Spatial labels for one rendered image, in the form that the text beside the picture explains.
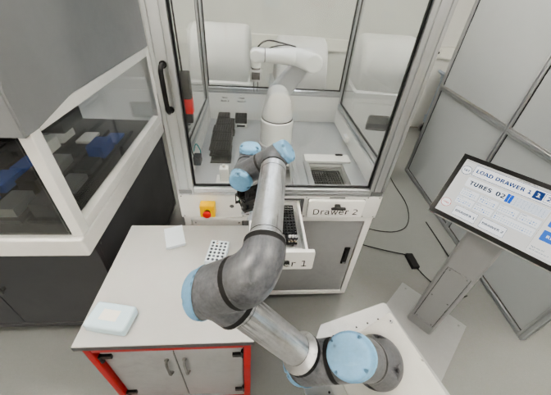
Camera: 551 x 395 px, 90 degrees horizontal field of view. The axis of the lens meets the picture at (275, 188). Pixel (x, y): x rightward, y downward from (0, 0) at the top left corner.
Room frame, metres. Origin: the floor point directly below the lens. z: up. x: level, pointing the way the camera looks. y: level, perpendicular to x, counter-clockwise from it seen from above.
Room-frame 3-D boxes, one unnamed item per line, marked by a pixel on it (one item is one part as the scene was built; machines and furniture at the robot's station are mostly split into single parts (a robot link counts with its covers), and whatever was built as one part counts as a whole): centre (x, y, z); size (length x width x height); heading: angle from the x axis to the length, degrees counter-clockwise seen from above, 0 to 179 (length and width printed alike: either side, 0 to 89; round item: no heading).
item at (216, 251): (0.80, 0.24, 0.78); 0.12 x 0.08 x 0.04; 178
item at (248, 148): (0.83, 0.10, 1.28); 0.09 x 0.08 x 0.11; 174
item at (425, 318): (0.93, -1.01, 0.51); 0.50 x 0.45 x 1.02; 137
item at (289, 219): (0.92, -0.02, 0.87); 0.22 x 0.18 x 0.06; 6
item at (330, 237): (1.52, 0.00, 0.40); 1.03 x 0.95 x 0.80; 96
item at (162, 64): (0.98, 0.42, 1.45); 0.05 x 0.03 x 0.19; 6
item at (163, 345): (0.70, 0.37, 0.38); 0.62 x 0.58 x 0.76; 96
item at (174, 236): (0.89, 0.47, 0.77); 0.13 x 0.09 x 0.02; 25
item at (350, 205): (1.07, -0.32, 0.87); 0.29 x 0.02 x 0.11; 96
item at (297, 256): (0.72, -0.04, 0.87); 0.29 x 0.02 x 0.11; 96
